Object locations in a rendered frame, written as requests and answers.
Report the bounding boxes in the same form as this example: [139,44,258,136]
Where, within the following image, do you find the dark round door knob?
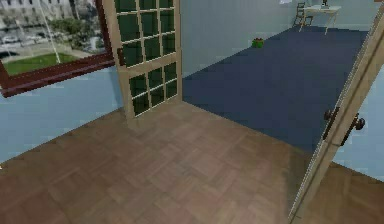
[321,106,341,141]
[339,113,367,148]

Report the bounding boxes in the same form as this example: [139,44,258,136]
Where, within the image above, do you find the white table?
[299,3,343,35]

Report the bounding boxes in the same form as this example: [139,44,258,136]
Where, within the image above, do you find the beige wooden door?
[287,3,384,224]

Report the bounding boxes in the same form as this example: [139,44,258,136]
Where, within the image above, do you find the dark red framed window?
[0,0,117,99]

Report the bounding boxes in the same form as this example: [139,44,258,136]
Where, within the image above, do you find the dark wooden chair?
[291,2,314,28]

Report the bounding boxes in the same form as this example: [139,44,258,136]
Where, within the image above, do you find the dark door handle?
[117,47,126,67]

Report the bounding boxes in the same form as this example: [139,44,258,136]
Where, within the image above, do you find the beige glass paned door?
[101,0,184,123]

